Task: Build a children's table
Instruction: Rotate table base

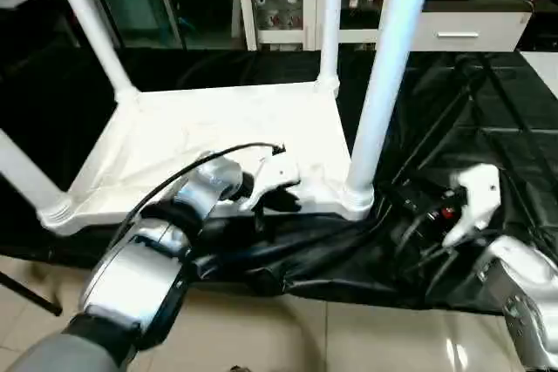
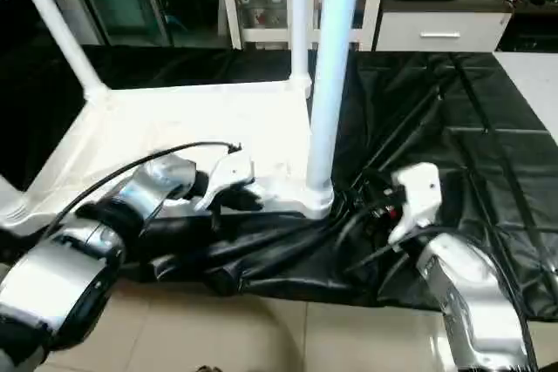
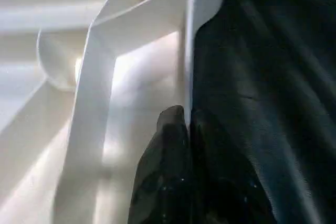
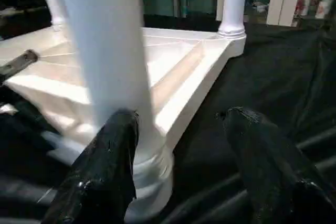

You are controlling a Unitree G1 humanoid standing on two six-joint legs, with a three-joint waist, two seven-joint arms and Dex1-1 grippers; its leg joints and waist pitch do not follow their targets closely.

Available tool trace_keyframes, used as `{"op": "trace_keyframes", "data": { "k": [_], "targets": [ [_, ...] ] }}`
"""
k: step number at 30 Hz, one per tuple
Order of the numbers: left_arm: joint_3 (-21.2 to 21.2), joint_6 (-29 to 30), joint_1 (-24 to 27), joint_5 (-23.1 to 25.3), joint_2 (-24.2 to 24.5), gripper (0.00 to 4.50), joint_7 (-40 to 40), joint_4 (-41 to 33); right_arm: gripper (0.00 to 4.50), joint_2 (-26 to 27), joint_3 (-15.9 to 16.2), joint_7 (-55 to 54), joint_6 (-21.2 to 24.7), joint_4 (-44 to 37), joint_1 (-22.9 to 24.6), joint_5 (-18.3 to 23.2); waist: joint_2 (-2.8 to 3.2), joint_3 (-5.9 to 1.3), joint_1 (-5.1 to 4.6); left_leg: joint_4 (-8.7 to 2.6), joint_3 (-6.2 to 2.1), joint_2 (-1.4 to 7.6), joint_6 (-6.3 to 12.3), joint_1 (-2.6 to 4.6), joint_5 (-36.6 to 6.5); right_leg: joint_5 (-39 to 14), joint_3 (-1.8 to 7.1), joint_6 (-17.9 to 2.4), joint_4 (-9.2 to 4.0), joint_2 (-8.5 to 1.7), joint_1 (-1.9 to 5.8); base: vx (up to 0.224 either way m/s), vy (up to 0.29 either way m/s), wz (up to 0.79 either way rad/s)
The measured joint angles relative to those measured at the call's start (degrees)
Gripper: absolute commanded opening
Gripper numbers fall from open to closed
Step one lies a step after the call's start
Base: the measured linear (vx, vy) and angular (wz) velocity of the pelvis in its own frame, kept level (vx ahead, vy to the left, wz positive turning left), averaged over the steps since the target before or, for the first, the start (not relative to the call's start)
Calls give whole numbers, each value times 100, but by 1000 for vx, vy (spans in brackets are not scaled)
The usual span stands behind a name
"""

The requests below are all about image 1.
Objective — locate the white plastic table top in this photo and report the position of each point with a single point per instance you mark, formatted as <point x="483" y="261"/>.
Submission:
<point x="196" y="119"/>

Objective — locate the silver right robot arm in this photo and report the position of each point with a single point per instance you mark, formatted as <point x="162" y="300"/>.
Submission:
<point x="523" y="259"/>

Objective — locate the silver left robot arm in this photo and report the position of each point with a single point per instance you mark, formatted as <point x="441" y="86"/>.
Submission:
<point x="131" y="272"/>

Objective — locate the black work mat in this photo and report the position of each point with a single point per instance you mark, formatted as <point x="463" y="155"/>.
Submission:
<point x="479" y="106"/>

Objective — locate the white drawer unit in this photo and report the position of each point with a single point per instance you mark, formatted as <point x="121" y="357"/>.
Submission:
<point x="501" y="23"/>

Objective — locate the black desk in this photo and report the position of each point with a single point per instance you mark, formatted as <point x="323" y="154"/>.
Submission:
<point x="545" y="32"/>

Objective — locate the black stand leg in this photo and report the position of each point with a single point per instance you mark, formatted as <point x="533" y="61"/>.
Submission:
<point x="35" y="298"/>

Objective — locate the metal framed glass panel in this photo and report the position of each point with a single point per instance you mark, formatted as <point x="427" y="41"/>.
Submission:
<point x="131" y="6"/>

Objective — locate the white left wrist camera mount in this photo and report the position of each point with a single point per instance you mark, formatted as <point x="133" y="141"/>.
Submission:
<point x="279" y="171"/>

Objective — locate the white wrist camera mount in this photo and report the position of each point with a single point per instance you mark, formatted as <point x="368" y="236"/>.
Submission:
<point x="479" y="193"/>
<point x="279" y="171"/>

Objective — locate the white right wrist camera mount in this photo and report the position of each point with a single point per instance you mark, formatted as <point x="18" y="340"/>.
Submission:
<point x="479" y="193"/>

